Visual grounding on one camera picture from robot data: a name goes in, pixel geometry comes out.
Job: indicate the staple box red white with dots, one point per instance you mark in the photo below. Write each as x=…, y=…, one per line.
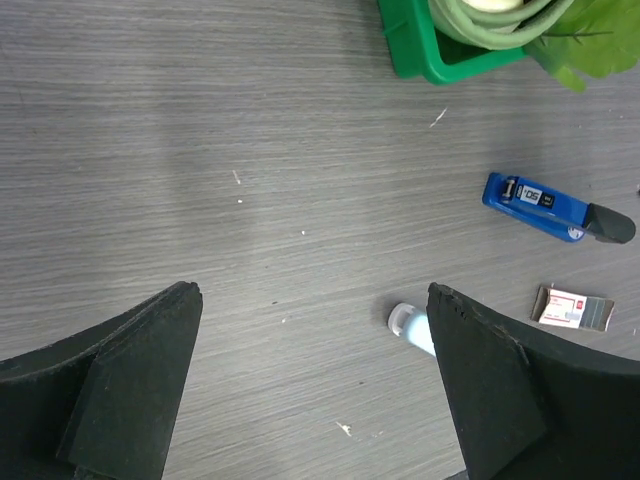
x=564, y=309

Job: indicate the green plastic tray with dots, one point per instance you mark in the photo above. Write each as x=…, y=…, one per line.
x=418, y=49

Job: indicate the green bean bundle toy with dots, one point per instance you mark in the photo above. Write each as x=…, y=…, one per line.
x=513, y=27

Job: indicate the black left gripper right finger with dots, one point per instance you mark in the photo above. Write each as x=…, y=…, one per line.
x=527, y=404

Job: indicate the green leafy vegetable toy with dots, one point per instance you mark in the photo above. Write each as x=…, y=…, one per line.
x=591, y=39

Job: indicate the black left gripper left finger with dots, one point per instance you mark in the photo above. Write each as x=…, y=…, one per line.
x=102, y=403

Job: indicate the light blue small stapler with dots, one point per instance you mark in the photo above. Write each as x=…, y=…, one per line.
x=412, y=324

